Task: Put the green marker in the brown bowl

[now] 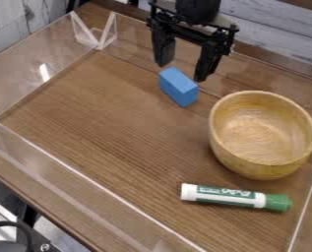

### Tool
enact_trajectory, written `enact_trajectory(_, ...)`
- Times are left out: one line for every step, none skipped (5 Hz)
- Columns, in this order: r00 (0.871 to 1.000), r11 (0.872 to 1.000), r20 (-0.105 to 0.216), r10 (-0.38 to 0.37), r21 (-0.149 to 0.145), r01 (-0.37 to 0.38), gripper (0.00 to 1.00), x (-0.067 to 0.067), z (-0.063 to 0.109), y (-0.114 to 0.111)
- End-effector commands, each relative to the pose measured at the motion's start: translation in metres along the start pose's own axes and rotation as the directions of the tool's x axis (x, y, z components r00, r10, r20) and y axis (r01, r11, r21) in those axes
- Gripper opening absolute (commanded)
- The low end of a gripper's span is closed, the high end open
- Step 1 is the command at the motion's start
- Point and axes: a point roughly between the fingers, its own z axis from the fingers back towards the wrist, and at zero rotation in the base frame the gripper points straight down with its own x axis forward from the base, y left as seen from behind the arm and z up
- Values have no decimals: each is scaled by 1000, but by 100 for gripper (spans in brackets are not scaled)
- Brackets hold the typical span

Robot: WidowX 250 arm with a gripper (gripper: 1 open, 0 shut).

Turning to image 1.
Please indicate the blue rectangular block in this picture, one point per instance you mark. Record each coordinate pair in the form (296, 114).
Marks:
(176, 86)

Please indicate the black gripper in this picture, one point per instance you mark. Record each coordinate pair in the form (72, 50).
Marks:
(197, 22)

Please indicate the green white marker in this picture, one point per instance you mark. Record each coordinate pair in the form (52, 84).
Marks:
(233, 197)

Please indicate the clear acrylic tray wall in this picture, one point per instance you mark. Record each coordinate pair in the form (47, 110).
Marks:
(98, 148)

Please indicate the brown wooden bowl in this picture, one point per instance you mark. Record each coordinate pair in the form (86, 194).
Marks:
(259, 134)

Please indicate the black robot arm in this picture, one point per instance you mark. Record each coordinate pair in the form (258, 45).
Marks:
(193, 21)

